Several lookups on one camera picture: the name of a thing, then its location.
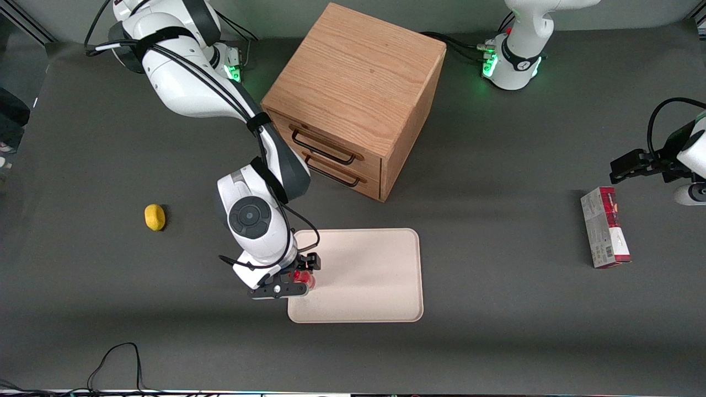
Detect beige plastic tray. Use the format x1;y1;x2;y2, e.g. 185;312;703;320
287;228;424;324

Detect red and grey carton box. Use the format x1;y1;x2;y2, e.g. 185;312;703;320
580;186;632;269

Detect yellow lemon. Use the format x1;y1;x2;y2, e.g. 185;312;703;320
145;203;167;232

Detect wooden drawer front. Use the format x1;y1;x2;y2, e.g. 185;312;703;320
301;152;382;201
268;109;383;181

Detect dark grey table mat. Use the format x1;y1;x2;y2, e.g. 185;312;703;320
0;22;706;393

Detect oak wooden drawer cabinet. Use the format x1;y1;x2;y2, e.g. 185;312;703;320
260;2;447;203

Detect dark trouser leg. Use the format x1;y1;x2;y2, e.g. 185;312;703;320
0;87;31;155

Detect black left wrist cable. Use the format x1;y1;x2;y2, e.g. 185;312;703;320
648;98;706;160

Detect black wire drawer handle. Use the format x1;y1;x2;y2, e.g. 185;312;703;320
302;150;367;188
289;125;365;166

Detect black loose cable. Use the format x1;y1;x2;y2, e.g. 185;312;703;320
0;342;199;397

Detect black left arm base cables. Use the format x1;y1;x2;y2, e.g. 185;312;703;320
420;30;497;62

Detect black right arm base cable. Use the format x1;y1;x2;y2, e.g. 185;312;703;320
218;10;260;69

